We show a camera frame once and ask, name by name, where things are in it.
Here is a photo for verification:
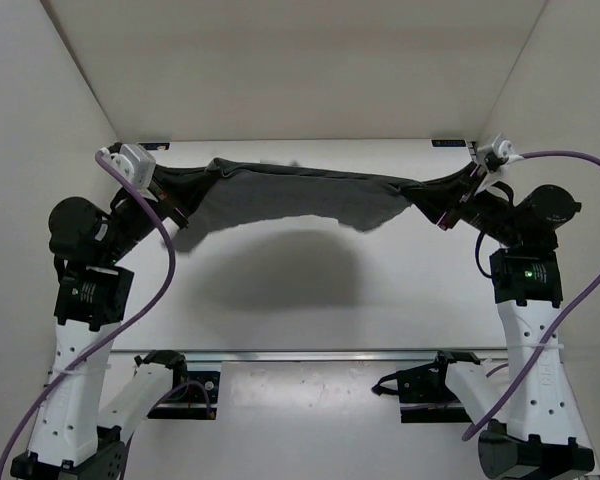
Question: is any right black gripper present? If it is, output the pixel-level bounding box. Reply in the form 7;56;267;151
403;161;521;244

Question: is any grey pleated skirt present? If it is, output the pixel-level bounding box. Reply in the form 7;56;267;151
155;157;462;253

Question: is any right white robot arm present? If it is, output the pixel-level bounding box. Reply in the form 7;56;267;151
373;166;595;479

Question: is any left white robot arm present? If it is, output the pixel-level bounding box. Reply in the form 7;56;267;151
0;184;189;479

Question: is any right blue corner label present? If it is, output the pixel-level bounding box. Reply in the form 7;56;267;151
431;139;467;148

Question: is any blue corner label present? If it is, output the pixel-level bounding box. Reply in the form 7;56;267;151
140;142;171;151
431;139;467;148

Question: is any left blue corner label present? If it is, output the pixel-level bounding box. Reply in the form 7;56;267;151
140;142;171;151

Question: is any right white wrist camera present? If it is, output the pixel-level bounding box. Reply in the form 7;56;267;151
475;133;524;191

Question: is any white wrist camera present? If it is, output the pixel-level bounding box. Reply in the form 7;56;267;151
109;144;156;193
475;133;524;191

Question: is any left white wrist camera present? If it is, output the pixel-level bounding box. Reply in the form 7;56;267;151
109;144;156;193

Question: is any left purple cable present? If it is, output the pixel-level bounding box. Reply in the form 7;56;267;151
0;149;217;476

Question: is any purple cable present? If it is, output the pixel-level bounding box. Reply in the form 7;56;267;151
0;149;217;476
462;149;600;442

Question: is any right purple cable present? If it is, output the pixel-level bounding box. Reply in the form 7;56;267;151
462;149;600;442

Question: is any aluminium front rail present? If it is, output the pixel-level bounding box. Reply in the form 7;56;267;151
104;347;511;365

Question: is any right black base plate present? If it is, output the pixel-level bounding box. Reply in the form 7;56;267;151
396;366;470;424

